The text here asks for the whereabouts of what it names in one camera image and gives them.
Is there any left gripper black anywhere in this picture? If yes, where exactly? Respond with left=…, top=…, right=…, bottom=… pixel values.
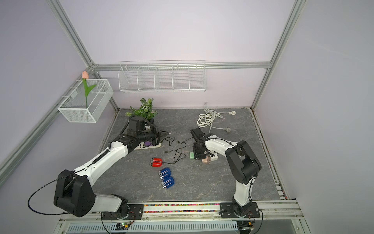
left=138, top=124, right=168, bottom=146

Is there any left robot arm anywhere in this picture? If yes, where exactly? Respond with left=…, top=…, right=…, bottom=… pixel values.
left=53, top=116, right=161, bottom=219

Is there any cream hand-shaped holder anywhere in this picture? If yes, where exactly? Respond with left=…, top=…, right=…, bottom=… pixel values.
left=134, top=141, right=162, bottom=150

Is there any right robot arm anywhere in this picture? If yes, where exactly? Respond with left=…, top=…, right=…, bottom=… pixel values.
left=191, top=128, right=262, bottom=218

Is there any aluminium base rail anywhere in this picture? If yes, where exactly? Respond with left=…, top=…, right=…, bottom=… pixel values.
left=58, top=200, right=306, bottom=225

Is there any pink charger cube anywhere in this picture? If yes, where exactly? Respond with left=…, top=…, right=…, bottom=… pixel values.
left=202, top=157, right=210, bottom=164

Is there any white power strip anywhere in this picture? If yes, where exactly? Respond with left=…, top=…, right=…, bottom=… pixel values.
left=208, top=151, right=218, bottom=161

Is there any pink artificial tulip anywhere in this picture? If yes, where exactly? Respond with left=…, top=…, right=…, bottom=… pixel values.
left=82, top=71, right=96, bottom=108

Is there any red electric shaver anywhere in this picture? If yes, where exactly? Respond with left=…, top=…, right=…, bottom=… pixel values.
left=150, top=158, right=163, bottom=167

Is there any white wire basket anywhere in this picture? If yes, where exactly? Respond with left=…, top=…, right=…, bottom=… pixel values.
left=57, top=79, right=114, bottom=123

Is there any white power cord bundle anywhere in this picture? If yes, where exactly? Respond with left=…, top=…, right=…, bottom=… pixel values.
left=197, top=103, right=237, bottom=136

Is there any potted green plant black vase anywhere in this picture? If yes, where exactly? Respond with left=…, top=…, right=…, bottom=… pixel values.
left=126, top=98, right=158, bottom=121

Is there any long white wire shelf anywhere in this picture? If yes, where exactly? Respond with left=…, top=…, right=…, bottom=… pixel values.
left=118, top=60, right=206, bottom=92

